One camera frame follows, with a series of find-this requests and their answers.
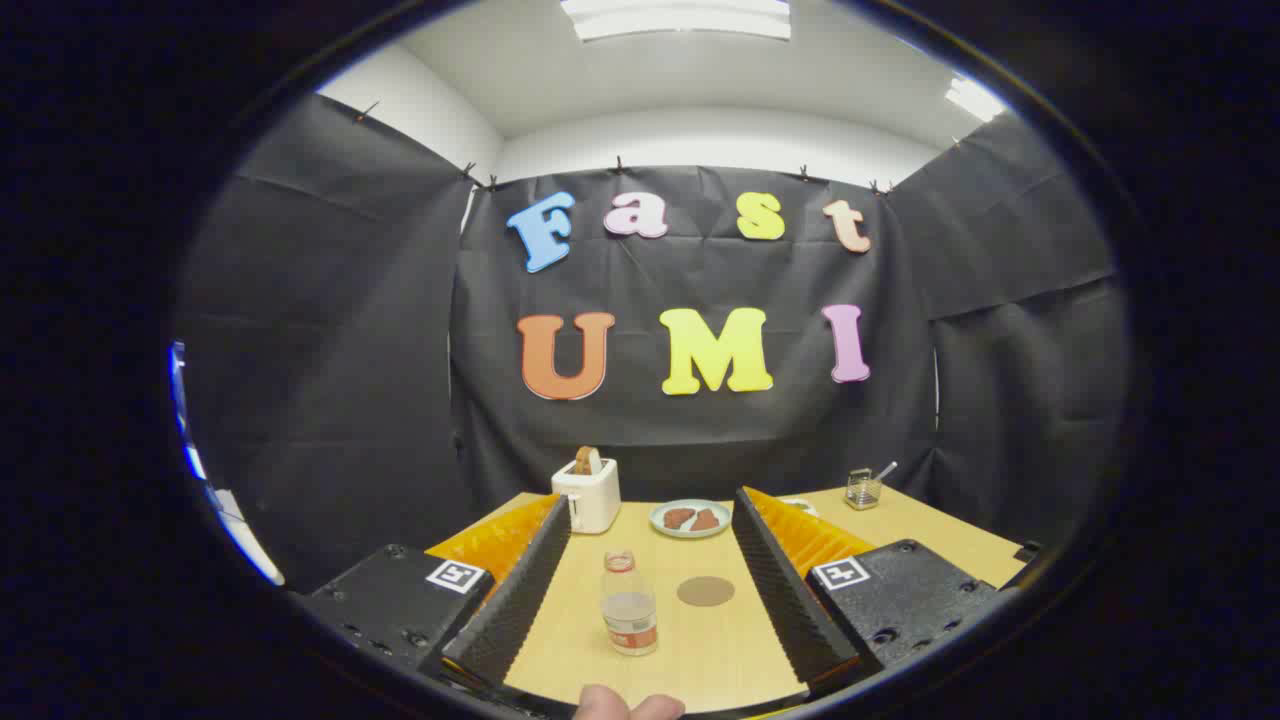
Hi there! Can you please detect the white toaster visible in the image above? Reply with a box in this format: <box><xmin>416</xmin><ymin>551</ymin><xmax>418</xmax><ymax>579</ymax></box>
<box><xmin>551</xmin><ymin>458</ymin><xmax>622</xmax><ymax>535</ymax></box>

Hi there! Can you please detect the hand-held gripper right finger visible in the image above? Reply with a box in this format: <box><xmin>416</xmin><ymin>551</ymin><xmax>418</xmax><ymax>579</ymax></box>
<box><xmin>732</xmin><ymin>487</ymin><xmax>1003</xmax><ymax>693</ymax></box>

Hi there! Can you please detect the clear plastic juice bottle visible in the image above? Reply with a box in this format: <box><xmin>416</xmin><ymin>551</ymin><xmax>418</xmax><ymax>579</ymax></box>
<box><xmin>600</xmin><ymin>550</ymin><xmax>659</xmax><ymax>657</ymax></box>

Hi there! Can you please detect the long ceiling light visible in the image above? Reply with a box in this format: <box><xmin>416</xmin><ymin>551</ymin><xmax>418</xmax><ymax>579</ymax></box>
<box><xmin>560</xmin><ymin>0</ymin><xmax>791</xmax><ymax>42</ymax></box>

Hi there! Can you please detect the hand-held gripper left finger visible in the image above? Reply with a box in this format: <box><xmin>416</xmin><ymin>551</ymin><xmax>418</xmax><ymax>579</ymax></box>
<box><xmin>295</xmin><ymin>493</ymin><xmax>573</xmax><ymax>701</ymax></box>

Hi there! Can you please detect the black backdrop cloth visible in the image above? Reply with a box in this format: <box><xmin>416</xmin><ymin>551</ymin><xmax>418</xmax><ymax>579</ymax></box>
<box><xmin>175</xmin><ymin>92</ymin><xmax>1131</xmax><ymax>593</ymax></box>

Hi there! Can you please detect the wooden table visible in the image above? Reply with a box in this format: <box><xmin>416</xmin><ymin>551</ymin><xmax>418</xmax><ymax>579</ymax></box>
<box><xmin>425</xmin><ymin>485</ymin><xmax>1028</xmax><ymax>713</ymax></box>

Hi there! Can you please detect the pale green plate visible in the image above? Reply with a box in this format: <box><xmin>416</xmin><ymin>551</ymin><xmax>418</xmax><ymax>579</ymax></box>
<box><xmin>649</xmin><ymin>499</ymin><xmax>732</xmax><ymax>540</ymax></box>

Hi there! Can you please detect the round brown coaster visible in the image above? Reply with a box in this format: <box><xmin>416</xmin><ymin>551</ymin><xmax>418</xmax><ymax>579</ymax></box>
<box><xmin>677</xmin><ymin>576</ymin><xmax>736</xmax><ymax>608</ymax></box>

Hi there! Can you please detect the small ceiling light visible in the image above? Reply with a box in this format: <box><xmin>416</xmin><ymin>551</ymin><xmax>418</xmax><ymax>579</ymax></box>
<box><xmin>945</xmin><ymin>77</ymin><xmax>1006</xmax><ymax>123</ymax></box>

